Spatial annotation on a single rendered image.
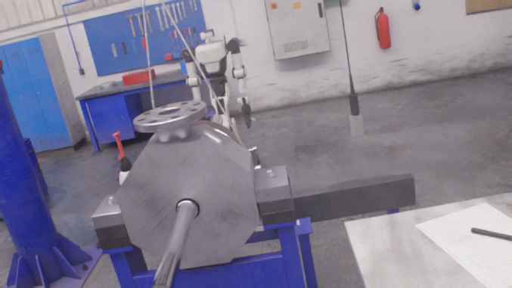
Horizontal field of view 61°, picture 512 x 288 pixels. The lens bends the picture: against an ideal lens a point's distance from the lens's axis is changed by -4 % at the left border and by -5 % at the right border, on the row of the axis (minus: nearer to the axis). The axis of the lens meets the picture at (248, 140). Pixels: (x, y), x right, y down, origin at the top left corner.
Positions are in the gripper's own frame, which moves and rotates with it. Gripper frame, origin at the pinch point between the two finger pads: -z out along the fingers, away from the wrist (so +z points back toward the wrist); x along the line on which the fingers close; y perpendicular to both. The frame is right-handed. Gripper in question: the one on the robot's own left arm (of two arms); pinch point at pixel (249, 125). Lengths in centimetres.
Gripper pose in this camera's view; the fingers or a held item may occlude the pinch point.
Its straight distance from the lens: 425.0
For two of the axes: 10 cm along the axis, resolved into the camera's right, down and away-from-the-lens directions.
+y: 9.8, -1.5, -1.4
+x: -1.2, 1.4, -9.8
